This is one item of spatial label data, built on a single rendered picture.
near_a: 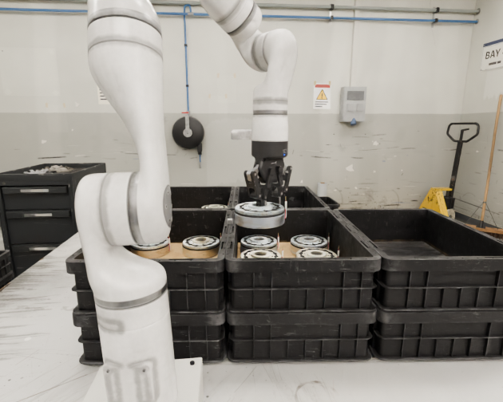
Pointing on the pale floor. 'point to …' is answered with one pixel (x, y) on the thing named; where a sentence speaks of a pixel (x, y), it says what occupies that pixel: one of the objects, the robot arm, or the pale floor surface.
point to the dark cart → (37, 210)
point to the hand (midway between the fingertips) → (268, 207)
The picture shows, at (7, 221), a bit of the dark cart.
